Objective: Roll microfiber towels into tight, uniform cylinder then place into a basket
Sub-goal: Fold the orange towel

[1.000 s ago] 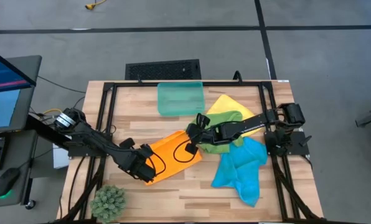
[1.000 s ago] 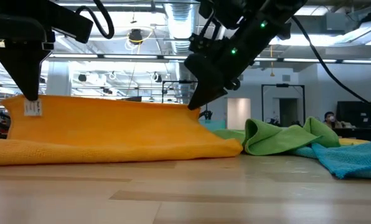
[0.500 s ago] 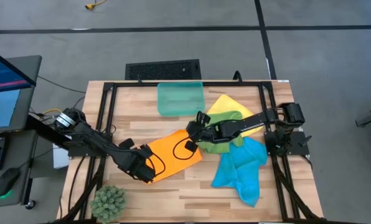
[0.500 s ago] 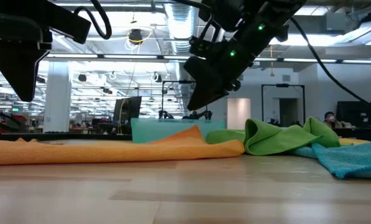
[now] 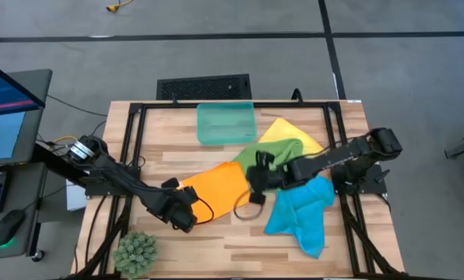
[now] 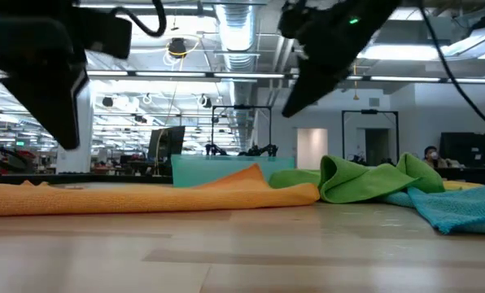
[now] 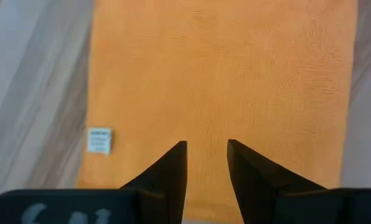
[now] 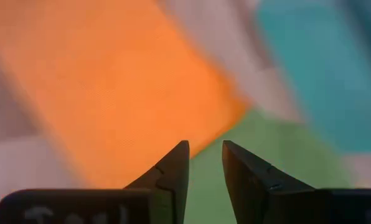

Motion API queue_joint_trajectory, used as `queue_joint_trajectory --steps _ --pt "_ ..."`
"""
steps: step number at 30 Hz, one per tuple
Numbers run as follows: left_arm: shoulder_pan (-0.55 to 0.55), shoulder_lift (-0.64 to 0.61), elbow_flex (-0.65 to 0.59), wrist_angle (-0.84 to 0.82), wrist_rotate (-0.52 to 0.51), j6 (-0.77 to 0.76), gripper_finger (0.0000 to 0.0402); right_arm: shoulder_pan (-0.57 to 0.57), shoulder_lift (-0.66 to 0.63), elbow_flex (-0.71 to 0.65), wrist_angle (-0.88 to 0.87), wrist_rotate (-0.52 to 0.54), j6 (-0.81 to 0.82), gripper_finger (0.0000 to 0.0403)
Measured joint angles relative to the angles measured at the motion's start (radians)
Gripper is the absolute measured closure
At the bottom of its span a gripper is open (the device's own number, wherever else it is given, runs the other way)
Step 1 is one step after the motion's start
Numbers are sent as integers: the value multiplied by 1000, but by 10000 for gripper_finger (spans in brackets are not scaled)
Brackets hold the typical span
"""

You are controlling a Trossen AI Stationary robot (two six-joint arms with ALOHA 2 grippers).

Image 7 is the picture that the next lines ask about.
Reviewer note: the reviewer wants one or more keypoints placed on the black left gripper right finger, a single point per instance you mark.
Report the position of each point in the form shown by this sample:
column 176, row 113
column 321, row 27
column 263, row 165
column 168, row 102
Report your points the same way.
column 266, row 193

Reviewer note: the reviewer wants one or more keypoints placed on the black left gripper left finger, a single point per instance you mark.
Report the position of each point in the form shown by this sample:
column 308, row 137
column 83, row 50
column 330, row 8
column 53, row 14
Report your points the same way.
column 160, row 193

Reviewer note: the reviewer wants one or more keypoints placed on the orange microfiber towel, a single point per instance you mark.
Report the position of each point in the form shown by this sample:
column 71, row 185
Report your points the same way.
column 219, row 77

